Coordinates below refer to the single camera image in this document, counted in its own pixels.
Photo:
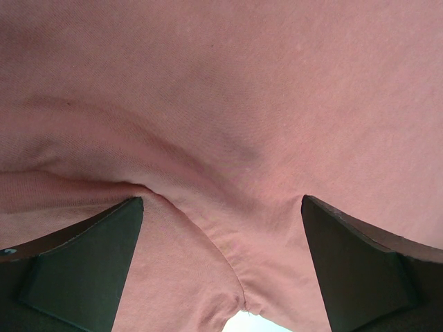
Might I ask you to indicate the pink red t shirt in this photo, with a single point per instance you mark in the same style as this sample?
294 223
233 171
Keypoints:
221 116

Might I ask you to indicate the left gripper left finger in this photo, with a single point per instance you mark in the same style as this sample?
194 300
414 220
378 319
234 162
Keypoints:
71 279

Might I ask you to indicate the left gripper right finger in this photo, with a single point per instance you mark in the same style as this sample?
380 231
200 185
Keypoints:
371 279

